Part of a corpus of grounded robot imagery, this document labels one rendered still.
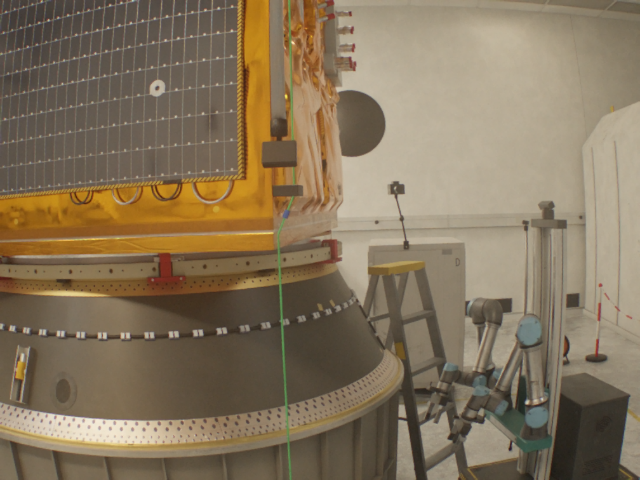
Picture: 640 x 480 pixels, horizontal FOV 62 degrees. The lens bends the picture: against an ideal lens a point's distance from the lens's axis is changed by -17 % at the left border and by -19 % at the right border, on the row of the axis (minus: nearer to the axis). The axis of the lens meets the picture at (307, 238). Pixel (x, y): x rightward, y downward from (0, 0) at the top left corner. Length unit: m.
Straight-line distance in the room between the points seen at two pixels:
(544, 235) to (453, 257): 2.80
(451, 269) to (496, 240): 4.18
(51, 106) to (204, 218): 0.64
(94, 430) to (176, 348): 0.41
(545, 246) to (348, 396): 1.47
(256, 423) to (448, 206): 8.24
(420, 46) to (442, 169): 2.08
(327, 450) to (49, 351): 1.00
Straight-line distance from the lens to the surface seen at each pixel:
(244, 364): 2.03
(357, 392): 2.27
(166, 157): 1.76
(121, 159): 1.81
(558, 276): 3.04
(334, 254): 2.48
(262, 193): 1.72
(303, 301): 2.27
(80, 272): 2.06
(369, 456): 2.44
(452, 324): 6.06
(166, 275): 2.00
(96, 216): 1.89
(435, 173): 9.96
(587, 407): 3.19
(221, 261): 2.06
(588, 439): 3.27
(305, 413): 2.07
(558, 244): 3.02
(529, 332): 2.74
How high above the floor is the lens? 1.86
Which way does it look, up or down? 3 degrees down
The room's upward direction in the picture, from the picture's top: 2 degrees counter-clockwise
